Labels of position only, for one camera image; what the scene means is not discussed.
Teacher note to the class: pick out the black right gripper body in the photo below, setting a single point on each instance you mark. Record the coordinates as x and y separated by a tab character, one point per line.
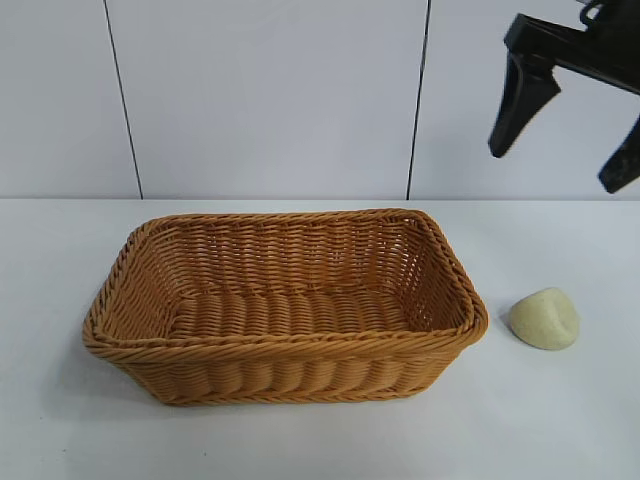
610	55

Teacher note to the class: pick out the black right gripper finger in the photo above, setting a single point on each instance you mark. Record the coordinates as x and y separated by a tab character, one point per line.
625	165
525	95

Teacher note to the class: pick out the pale yellow egg yolk pastry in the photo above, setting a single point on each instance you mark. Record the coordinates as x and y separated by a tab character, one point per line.
542	320

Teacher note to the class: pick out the brown woven wicker basket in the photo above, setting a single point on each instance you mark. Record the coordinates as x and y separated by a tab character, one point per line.
280	310

